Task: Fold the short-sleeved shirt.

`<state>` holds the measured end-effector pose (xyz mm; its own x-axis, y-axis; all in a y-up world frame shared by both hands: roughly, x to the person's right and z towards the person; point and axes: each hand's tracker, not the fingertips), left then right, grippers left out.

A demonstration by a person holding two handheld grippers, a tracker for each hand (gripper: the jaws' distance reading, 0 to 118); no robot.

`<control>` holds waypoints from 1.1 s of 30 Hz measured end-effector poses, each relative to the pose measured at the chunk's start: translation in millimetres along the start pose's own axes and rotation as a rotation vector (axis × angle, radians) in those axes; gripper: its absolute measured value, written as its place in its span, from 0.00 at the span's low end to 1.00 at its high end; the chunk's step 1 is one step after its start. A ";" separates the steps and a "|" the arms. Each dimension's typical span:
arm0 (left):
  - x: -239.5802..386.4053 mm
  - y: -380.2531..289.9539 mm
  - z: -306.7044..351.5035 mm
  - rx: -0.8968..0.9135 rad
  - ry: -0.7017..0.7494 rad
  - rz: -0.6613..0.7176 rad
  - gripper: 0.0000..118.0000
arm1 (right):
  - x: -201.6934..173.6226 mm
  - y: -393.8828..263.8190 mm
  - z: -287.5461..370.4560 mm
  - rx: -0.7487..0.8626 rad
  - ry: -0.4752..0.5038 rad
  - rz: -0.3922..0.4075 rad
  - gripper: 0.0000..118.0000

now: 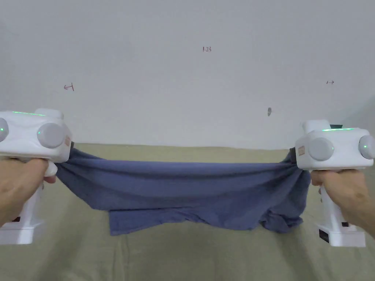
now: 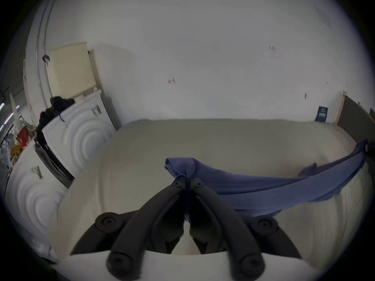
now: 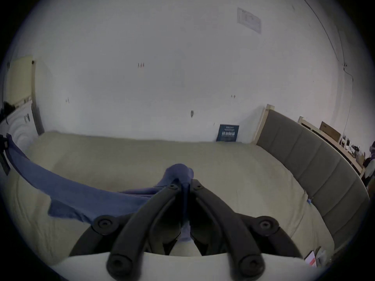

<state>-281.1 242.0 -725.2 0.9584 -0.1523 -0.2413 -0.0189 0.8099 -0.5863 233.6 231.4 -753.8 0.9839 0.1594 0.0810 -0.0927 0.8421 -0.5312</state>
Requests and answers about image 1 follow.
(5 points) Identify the dark blue shirt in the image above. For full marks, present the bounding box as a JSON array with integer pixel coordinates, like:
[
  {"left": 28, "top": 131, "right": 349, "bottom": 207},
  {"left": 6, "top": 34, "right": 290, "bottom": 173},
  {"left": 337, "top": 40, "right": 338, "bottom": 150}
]
[{"left": 55, "top": 147, "right": 312, "bottom": 236}]

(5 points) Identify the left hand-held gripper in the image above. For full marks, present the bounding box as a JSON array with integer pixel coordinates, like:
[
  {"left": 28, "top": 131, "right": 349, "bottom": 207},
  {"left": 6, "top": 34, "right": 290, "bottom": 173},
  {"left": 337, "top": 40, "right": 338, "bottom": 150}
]
[{"left": 0, "top": 108, "right": 74, "bottom": 246}]

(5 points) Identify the person's right hand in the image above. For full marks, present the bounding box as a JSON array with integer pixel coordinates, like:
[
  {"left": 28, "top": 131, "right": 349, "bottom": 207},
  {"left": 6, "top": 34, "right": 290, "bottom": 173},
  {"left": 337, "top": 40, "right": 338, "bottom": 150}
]
[{"left": 310, "top": 169, "right": 375, "bottom": 232}]

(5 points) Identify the bed with beige sheet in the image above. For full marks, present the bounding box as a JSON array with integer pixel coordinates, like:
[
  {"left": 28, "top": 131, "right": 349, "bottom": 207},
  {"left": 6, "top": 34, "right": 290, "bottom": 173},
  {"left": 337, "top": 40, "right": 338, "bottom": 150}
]
[{"left": 0, "top": 143, "right": 375, "bottom": 281}]

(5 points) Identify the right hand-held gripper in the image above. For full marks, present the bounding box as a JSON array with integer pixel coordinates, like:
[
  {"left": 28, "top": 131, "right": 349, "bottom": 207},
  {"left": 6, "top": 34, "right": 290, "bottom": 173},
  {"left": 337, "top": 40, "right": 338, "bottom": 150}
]
[{"left": 289, "top": 119, "right": 375, "bottom": 248}]

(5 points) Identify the person's left hand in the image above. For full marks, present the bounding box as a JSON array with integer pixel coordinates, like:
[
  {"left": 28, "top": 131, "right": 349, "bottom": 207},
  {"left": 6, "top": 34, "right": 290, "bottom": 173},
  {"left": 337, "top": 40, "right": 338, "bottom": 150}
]
[{"left": 0, "top": 158, "right": 56, "bottom": 229}]

